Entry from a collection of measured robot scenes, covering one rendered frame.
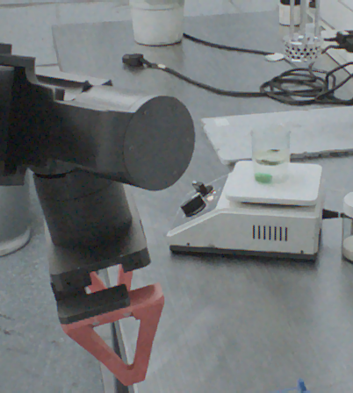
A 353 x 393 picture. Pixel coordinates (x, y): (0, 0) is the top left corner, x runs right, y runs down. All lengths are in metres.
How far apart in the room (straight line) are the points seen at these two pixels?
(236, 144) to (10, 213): 1.38
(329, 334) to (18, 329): 1.56
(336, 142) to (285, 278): 0.45
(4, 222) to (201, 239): 1.68
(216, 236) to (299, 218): 0.11
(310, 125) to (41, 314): 1.17
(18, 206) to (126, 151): 2.38
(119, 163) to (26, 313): 2.13
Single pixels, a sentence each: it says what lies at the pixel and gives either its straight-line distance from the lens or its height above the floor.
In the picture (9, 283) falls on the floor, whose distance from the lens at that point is 2.83.
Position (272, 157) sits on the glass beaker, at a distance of 1.28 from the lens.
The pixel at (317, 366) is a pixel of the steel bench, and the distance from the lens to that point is 1.09.
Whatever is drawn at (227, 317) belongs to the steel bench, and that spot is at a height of 0.75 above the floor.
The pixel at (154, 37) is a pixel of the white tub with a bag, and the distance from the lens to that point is 2.25.
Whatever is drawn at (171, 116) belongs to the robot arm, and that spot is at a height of 1.17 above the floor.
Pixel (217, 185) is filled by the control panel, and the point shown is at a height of 0.81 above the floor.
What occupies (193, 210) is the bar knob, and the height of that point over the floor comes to 0.80.
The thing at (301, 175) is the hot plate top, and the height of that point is 0.84.
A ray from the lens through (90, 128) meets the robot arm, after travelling 0.56.
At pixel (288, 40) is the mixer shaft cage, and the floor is 0.92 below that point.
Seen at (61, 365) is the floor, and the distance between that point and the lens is 2.46.
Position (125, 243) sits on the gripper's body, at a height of 1.07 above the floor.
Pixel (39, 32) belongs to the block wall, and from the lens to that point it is 3.67.
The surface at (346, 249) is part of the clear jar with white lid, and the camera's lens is 1.30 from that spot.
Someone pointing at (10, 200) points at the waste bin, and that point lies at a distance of 2.91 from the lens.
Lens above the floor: 1.37
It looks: 23 degrees down
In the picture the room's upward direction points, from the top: 1 degrees counter-clockwise
